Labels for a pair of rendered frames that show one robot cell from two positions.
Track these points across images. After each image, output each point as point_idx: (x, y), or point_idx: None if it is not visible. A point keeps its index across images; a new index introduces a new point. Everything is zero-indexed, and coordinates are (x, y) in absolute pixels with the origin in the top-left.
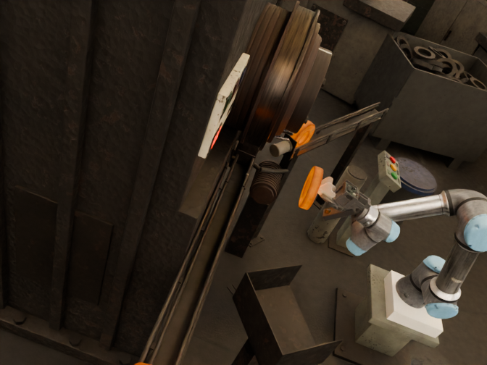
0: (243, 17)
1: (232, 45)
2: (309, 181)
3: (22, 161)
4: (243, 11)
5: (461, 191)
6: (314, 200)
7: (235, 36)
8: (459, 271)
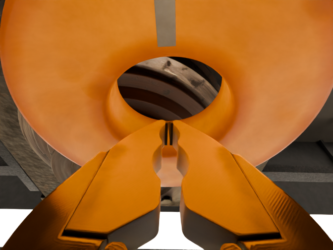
0: (259, 168)
1: (267, 159)
2: (117, 88)
3: None
4: (261, 170)
5: None
6: (300, 133)
7: (265, 163)
8: None
